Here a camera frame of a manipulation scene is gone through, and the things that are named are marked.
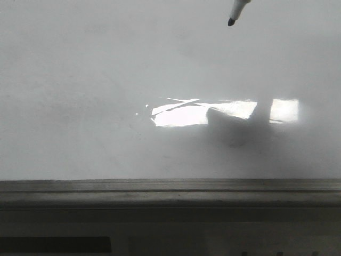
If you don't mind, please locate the white whiteboard with aluminium frame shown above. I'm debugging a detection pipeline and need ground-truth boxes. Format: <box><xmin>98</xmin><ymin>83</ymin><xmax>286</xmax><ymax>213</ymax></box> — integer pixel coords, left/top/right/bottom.
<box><xmin>1</xmin><ymin>1</ymin><xmax>340</xmax><ymax>210</ymax></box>

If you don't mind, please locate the black and white whiteboard marker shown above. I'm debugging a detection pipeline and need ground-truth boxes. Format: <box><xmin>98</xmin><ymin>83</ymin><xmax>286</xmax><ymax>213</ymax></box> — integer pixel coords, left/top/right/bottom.
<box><xmin>228</xmin><ymin>0</ymin><xmax>251</xmax><ymax>27</ymax></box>

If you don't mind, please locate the black label strip below board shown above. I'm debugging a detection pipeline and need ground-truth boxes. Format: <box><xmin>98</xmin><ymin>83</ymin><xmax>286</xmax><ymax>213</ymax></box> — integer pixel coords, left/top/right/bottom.
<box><xmin>1</xmin><ymin>237</ymin><xmax>112</xmax><ymax>253</ymax></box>

